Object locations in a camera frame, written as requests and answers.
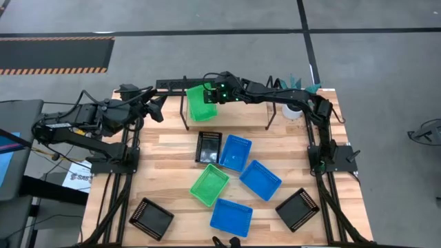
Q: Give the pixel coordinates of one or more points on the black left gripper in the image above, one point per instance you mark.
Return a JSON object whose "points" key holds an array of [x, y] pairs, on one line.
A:
{"points": [[144, 105]]}

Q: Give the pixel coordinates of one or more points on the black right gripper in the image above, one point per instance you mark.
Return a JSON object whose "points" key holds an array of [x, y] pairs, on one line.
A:
{"points": [[228, 87]]}

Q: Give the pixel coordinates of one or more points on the green plastic slotted basket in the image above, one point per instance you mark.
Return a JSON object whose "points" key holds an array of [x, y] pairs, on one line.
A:
{"points": [[198, 100], [205, 118], [208, 186]]}

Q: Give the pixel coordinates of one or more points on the black plastic slotted basket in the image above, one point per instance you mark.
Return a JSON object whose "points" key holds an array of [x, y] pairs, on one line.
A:
{"points": [[151, 220], [208, 151], [296, 211]]}

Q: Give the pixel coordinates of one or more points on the blue plastic slotted basket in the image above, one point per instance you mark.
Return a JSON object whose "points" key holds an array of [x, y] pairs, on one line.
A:
{"points": [[260, 180], [235, 155], [231, 218]]}

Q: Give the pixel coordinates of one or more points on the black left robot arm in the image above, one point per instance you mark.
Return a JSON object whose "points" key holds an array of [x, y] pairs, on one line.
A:
{"points": [[86, 113]]}

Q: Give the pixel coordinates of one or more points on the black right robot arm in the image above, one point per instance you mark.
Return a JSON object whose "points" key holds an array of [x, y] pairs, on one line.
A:
{"points": [[275, 94]]}

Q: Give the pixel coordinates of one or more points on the wooden shelf with black legs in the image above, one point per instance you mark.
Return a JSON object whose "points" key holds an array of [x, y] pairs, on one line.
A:
{"points": [[241, 115]]}

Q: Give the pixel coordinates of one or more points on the teal plastic object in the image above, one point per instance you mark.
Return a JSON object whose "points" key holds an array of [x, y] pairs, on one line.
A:
{"points": [[293, 83]]}

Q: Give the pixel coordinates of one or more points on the white printed paper sheet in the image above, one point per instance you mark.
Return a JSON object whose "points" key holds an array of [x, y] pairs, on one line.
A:
{"points": [[77, 177]]}

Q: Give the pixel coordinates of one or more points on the black hazard-striped floor mat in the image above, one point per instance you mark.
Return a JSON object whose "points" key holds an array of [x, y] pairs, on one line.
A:
{"points": [[55, 55]]}

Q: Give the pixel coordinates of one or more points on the black aluminium rig frame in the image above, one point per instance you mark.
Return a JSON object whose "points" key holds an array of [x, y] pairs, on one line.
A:
{"points": [[125, 193]]}

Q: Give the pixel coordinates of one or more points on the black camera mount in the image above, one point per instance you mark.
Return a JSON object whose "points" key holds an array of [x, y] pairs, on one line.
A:
{"points": [[225, 242]]}

